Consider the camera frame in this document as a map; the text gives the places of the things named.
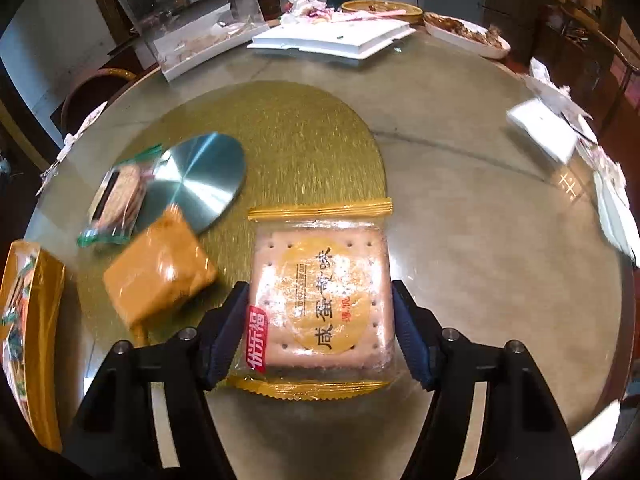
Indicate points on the yellow egg-yolk cracker pack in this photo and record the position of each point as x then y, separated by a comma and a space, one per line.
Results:
319, 318

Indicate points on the green round cracker pack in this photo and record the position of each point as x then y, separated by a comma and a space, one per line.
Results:
115, 207

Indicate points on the round-back wooden chair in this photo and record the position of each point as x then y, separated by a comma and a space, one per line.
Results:
94, 90

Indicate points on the gold cardboard tray box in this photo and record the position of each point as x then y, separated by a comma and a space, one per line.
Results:
31, 291

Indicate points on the gold round turntable mat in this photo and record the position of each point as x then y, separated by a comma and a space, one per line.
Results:
302, 146

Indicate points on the mustard yellow snack pack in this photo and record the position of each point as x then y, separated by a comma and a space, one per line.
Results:
161, 269

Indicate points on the white flat foam box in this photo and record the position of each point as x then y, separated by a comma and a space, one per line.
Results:
355, 40

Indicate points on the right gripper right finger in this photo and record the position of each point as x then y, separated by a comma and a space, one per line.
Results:
431, 360

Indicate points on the white paper plate with cake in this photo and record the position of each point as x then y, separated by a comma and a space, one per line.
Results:
594, 443

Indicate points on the clear plastic cake box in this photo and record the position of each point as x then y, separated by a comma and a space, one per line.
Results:
183, 34

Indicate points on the white plate with food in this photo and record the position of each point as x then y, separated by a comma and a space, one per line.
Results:
486, 42

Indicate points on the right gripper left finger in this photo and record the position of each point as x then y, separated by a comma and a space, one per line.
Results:
200, 358

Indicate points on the crumpled white tissues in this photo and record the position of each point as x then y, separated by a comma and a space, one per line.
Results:
559, 127

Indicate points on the silver turntable centre disc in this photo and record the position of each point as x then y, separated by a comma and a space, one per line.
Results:
202, 176

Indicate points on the yellow bowl with food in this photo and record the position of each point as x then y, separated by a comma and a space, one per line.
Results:
386, 9

